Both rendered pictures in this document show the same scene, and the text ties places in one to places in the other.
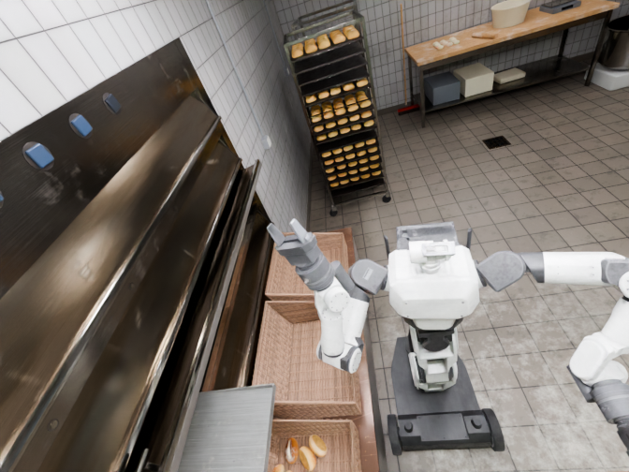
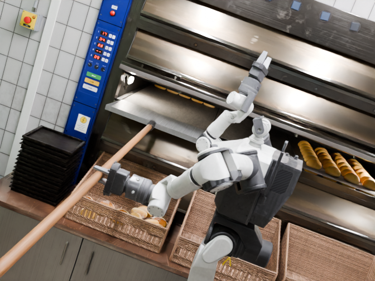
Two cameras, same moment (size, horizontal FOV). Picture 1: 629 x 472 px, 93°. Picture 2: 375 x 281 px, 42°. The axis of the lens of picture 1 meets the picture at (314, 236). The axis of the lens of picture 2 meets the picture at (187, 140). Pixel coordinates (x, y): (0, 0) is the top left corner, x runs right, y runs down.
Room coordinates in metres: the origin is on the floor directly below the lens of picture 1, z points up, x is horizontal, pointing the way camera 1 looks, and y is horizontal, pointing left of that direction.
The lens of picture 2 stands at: (-0.12, -2.15, 1.81)
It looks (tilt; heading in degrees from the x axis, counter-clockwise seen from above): 14 degrees down; 77
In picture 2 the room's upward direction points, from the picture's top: 20 degrees clockwise
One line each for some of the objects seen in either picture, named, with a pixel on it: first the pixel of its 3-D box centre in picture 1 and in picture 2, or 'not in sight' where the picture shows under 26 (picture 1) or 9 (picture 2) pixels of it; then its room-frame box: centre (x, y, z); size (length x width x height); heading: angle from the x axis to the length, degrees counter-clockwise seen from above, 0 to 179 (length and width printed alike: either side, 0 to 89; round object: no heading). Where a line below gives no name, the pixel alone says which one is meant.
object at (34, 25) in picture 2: not in sight; (30, 20); (-0.57, 0.87, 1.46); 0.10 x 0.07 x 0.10; 165
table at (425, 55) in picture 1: (494, 66); not in sight; (3.99, -3.17, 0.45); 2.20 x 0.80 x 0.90; 75
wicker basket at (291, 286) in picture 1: (310, 267); (327, 276); (1.41, 0.10, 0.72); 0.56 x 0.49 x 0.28; 164
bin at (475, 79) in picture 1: (472, 79); not in sight; (4.06, -2.90, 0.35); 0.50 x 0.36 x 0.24; 166
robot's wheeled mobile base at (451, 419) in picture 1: (430, 380); not in sight; (0.68, -0.34, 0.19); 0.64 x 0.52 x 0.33; 164
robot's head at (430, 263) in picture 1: (428, 254); (260, 130); (0.57, -0.30, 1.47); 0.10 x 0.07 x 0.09; 66
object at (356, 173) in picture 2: not in sight; (335, 163); (1.56, 0.79, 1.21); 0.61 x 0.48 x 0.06; 75
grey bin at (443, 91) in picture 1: (441, 88); not in sight; (4.17, -2.49, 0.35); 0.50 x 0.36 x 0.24; 165
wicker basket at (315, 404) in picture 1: (308, 351); (229, 238); (0.84, 0.25, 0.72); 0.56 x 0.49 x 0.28; 165
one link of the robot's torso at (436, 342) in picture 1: (427, 311); (240, 237); (0.66, -0.33, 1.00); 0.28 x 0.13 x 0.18; 164
